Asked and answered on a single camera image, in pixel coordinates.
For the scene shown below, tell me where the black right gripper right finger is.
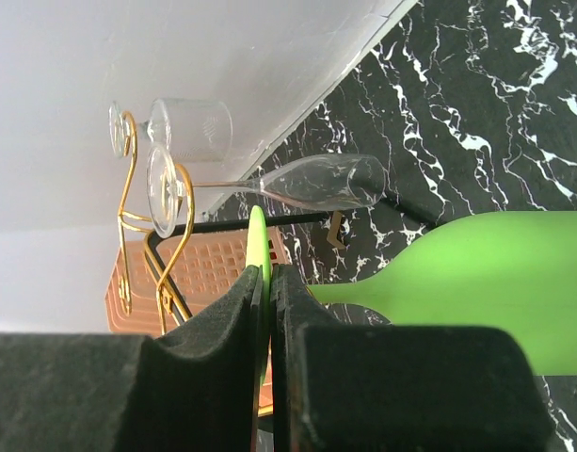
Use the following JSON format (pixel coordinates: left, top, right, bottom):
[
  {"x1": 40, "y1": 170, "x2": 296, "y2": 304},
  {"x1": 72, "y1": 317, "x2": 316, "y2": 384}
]
[{"x1": 270, "y1": 265, "x2": 553, "y2": 451}]

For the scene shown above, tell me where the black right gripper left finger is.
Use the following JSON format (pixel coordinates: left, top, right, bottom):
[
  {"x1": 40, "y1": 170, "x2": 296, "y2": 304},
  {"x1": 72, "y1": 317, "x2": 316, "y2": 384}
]
[{"x1": 0, "y1": 266, "x2": 263, "y2": 451}]

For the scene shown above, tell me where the clear wine glass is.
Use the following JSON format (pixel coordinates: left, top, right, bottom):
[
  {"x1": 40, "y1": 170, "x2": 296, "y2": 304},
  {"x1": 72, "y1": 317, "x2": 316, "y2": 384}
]
[
  {"x1": 134, "y1": 98, "x2": 232, "y2": 163},
  {"x1": 146, "y1": 144, "x2": 387, "y2": 238}
]

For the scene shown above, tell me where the green wine glass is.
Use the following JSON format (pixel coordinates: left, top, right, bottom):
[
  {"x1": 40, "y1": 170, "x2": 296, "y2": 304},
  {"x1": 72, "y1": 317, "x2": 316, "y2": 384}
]
[{"x1": 245, "y1": 204, "x2": 577, "y2": 392}]

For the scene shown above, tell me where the pink plastic file organizer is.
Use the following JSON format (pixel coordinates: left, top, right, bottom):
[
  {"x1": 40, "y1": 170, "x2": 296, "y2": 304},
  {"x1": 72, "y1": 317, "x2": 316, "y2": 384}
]
[{"x1": 104, "y1": 225, "x2": 294, "y2": 420}]

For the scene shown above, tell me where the gold wire wine glass rack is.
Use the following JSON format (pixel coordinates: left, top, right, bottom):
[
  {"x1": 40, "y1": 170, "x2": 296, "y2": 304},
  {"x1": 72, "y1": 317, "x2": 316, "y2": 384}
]
[{"x1": 116, "y1": 110, "x2": 440, "y2": 336}]

